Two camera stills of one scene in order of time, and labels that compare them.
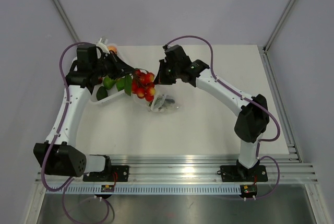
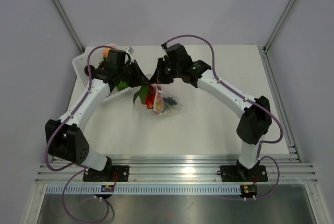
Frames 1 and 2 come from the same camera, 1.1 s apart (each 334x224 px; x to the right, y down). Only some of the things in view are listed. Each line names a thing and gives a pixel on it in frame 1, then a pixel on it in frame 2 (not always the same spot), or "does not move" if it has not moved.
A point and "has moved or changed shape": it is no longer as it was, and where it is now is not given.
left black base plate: (111, 173) does not move
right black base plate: (242, 174) does not move
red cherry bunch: (141, 82) has moved or changed shape
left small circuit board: (107, 188) does not move
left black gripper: (119, 70) → (140, 79)
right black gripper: (161, 79) does not move
